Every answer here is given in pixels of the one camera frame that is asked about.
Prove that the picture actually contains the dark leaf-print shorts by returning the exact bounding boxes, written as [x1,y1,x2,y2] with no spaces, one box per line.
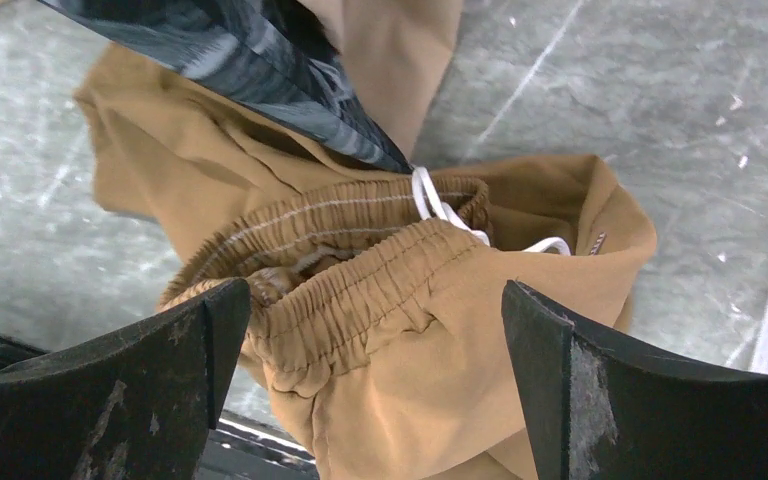
[47,0,412,173]

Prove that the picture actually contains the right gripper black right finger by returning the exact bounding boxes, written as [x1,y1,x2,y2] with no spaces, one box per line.
[501,281,768,479]

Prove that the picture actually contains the beige shorts with white stripe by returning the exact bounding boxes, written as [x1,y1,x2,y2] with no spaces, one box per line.
[301,0,464,157]

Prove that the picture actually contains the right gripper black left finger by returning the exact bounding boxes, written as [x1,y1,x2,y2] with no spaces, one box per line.
[0,279,250,479]

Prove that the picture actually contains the tan brown shorts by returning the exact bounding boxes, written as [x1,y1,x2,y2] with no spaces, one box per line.
[75,44,656,479]

